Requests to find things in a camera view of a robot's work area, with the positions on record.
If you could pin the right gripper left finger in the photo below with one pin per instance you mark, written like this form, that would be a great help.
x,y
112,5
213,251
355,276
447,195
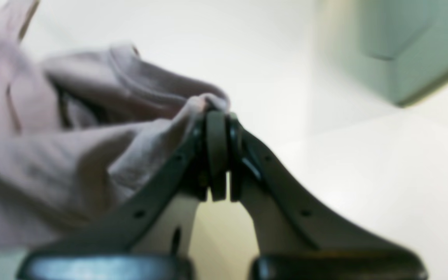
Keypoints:
x,y
148,236

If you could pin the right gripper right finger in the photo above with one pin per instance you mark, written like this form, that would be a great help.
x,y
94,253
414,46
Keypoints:
x,y
299,237

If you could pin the mauve pink t-shirt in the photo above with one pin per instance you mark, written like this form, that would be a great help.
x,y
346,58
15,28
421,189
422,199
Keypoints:
x,y
82,132

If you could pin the white cardboard box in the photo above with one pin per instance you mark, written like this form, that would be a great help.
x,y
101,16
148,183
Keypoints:
x,y
396,48

